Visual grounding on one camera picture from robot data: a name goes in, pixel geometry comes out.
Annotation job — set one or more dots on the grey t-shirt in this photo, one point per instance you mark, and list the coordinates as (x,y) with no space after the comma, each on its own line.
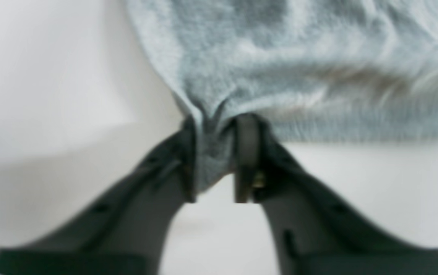
(321,71)

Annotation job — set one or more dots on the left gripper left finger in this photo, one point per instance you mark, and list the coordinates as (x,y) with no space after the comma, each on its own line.
(123,231)

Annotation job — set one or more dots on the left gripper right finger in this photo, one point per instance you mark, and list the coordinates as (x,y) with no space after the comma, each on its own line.
(315,231)

